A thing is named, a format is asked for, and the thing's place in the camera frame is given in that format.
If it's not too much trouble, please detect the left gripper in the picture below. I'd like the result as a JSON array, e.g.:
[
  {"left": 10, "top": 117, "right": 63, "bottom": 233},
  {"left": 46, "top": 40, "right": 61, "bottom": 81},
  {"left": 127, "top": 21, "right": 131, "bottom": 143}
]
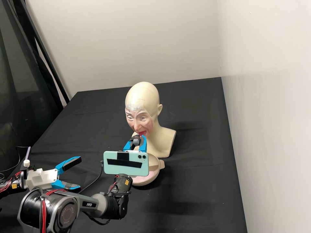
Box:
[{"left": 26, "top": 156, "right": 82, "bottom": 191}]

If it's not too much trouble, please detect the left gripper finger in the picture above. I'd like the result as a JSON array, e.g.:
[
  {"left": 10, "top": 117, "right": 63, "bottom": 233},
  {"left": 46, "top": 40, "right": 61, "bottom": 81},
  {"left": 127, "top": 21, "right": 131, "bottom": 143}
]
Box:
[{"left": 123, "top": 139, "right": 135, "bottom": 153}]

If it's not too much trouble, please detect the beige divided bowl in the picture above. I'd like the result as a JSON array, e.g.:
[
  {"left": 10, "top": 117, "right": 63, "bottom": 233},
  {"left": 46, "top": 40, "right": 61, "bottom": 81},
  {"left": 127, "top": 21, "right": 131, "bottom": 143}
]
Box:
[{"left": 131, "top": 153, "right": 166, "bottom": 187}]

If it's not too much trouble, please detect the dummy head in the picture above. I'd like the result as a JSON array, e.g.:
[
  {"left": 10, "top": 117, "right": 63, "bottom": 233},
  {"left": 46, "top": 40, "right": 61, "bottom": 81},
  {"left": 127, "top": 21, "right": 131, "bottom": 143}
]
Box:
[{"left": 125, "top": 81, "right": 177, "bottom": 159}]

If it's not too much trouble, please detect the right wrist camera phone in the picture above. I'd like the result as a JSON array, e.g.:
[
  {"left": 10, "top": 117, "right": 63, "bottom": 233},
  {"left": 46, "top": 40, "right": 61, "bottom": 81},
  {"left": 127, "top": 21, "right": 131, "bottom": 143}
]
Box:
[{"left": 103, "top": 150, "right": 149, "bottom": 176}]

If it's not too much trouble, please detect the black cable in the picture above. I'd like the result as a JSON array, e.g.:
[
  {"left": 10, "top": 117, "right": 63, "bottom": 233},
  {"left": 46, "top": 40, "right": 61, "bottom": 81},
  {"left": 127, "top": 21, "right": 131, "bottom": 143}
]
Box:
[
  {"left": 0, "top": 145, "right": 23, "bottom": 175},
  {"left": 77, "top": 160, "right": 105, "bottom": 194}
]

